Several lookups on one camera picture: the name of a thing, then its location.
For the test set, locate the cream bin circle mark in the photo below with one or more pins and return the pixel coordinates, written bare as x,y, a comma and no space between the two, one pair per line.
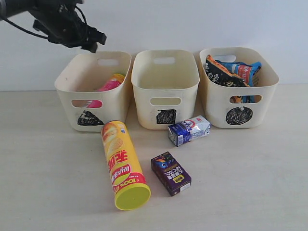
231,107

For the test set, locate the pink chips can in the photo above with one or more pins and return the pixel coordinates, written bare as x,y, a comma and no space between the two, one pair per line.
113,82

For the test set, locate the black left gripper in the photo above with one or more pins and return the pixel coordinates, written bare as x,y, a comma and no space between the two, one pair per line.
60,22

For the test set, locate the blue white milk carton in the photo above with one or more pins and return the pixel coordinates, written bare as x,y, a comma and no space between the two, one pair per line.
188,130

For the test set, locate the yellow chips can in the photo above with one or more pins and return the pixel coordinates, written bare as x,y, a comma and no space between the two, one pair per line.
127,179

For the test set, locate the cream bin triangle mark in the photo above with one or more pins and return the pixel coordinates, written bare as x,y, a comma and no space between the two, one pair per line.
86,108

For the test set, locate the blue snack bag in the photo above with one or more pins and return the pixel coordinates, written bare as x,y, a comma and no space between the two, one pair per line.
248,72

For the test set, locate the purple juice carton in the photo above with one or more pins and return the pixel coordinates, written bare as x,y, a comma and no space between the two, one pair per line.
170,173

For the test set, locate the cream bin square mark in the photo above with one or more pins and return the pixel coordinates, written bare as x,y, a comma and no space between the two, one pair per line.
165,84

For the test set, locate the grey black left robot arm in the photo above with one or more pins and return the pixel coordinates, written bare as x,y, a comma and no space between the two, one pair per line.
9,8

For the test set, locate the orange black noodle bag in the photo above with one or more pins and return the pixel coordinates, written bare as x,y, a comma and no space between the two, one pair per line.
220,75

